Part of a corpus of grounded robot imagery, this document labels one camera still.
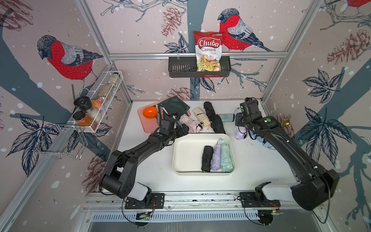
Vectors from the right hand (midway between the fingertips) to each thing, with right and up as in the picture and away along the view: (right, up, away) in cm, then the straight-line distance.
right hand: (239, 116), depth 80 cm
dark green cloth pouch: (-42, +8, +37) cm, 57 cm away
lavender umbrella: (-13, -26, +2) cm, 29 cm away
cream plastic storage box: (-30, -22, +10) cm, 38 cm away
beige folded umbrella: (-20, -1, +25) cm, 32 cm away
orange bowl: (-59, +2, +29) cm, 66 cm away
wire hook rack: (-81, -9, -22) cm, 84 cm away
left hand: (-30, -7, +9) cm, 32 cm away
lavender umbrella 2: (-5, -7, -15) cm, 18 cm away
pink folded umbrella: (-26, -8, +18) cm, 32 cm away
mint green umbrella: (-8, -26, 0) cm, 28 cm away
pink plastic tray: (-58, -7, +24) cm, 63 cm away
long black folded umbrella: (-9, -5, +23) cm, 25 cm away
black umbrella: (-18, -25, +4) cm, 32 cm away
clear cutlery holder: (+33, -5, +10) cm, 35 cm away
